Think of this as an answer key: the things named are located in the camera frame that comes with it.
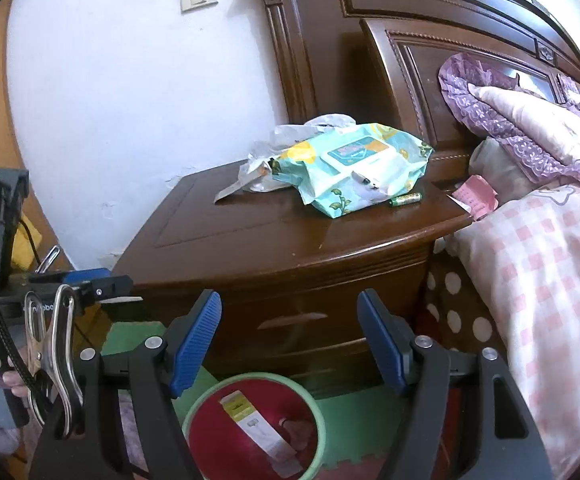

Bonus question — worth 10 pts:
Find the white green product box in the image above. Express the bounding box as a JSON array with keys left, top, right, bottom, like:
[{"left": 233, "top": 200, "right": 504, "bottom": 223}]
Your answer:
[{"left": 220, "top": 390, "right": 304, "bottom": 479}]

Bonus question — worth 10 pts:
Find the white face mask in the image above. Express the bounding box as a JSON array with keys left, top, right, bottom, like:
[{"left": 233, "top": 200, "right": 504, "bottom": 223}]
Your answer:
[{"left": 279, "top": 418, "right": 316, "bottom": 452}]

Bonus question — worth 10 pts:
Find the brown polka dot bedsheet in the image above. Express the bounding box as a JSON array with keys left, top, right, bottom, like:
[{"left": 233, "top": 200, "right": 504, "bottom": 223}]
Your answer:
[{"left": 413, "top": 250, "right": 506, "bottom": 359}]

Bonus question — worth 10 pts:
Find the green foam floor mat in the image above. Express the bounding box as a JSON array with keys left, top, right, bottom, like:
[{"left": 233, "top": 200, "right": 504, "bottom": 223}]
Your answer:
[{"left": 102, "top": 322, "right": 405, "bottom": 479}]

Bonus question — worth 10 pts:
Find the red bin with green rim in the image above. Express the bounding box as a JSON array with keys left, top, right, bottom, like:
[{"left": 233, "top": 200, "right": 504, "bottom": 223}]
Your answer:
[{"left": 183, "top": 373, "right": 327, "bottom": 480}]

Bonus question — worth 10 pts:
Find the dark wooden nightstand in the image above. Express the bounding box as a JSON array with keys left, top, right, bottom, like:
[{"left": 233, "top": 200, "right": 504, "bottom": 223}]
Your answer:
[{"left": 114, "top": 165, "right": 470, "bottom": 396}]

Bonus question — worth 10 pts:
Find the green battery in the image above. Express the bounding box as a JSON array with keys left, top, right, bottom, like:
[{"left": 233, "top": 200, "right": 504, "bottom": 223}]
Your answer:
[{"left": 389, "top": 192, "right": 423, "bottom": 207}]

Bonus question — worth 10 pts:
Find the pink paper packet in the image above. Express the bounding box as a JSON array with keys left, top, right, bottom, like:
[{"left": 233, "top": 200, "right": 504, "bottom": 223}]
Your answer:
[{"left": 449, "top": 174, "right": 499, "bottom": 221}]

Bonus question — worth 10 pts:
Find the teal wet wipes pack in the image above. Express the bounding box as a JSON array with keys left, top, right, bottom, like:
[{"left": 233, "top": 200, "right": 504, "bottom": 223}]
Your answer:
[{"left": 271, "top": 122, "right": 434, "bottom": 219}]

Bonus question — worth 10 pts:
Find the clear plastic bag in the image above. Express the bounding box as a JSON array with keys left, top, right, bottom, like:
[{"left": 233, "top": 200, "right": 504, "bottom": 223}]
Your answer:
[{"left": 213, "top": 112, "right": 358, "bottom": 206}]

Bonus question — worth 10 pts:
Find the grey pillow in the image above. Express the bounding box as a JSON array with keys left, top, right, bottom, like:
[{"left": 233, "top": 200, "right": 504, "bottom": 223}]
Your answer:
[{"left": 468, "top": 138, "right": 539, "bottom": 205}]

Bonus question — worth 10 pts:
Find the purple lace pillow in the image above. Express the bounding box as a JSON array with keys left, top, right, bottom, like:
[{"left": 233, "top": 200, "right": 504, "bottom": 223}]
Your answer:
[{"left": 438, "top": 53, "right": 580, "bottom": 184}]

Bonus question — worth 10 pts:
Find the wooden bed headboard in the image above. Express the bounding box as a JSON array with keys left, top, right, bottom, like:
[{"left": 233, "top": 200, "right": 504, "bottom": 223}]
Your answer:
[{"left": 263, "top": 0, "right": 580, "bottom": 182}]

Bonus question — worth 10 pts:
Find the metal spring clamp right camera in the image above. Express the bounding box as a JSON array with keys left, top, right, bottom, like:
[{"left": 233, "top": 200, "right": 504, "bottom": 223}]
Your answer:
[{"left": 23, "top": 284, "right": 84, "bottom": 438}]

